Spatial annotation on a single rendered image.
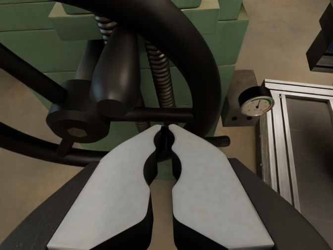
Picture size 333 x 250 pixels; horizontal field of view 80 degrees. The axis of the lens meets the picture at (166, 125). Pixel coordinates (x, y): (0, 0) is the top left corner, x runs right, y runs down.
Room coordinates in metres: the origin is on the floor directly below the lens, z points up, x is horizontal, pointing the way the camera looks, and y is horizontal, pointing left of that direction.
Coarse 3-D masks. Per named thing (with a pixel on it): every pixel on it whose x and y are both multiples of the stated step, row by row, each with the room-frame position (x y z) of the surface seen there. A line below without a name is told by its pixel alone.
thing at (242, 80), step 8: (240, 72) 0.36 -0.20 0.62; (248, 72) 0.36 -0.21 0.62; (232, 80) 0.34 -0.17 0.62; (240, 80) 0.34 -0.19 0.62; (248, 80) 0.33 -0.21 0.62; (256, 80) 0.33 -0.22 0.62; (232, 88) 0.31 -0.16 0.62; (240, 88) 0.31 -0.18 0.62; (232, 96) 0.29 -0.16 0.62; (224, 104) 0.29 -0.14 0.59; (232, 104) 0.27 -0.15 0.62; (224, 112) 0.27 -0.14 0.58; (232, 112) 0.26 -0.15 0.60; (240, 112) 0.25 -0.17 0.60; (224, 120) 0.26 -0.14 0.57; (232, 120) 0.26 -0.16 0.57; (240, 120) 0.25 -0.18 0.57; (248, 120) 0.25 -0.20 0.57; (256, 120) 0.25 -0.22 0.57
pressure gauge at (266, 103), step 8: (248, 88) 0.25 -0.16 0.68; (256, 88) 0.25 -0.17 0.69; (264, 88) 0.25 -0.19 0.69; (240, 96) 0.25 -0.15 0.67; (248, 96) 0.24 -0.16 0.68; (256, 96) 0.23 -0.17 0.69; (264, 96) 0.23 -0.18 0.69; (240, 104) 0.24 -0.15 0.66; (248, 104) 0.23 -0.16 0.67; (256, 104) 0.23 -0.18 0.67; (264, 104) 0.23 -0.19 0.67; (272, 104) 0.22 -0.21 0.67; (248, 112) 0.23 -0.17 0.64; (256, 112) 0.23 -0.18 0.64; (264, 112) 0.22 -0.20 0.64
